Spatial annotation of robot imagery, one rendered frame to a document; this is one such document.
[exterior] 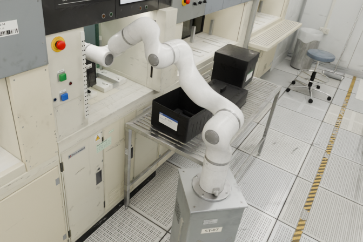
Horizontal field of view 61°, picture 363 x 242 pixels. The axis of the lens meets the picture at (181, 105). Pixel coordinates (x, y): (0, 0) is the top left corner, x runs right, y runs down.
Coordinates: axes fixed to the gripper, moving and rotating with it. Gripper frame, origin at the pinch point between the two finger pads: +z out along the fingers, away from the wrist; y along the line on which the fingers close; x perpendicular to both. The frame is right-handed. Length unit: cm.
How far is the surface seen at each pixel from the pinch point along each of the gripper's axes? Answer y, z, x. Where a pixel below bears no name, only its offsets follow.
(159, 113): 21, -50, -34
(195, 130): 28, -72, -40
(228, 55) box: 107, -52, -20
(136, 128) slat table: 13, -41, -45
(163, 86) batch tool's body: 47, -35, -31
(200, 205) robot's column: -14, -100, -45
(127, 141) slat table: 13, -33, -58
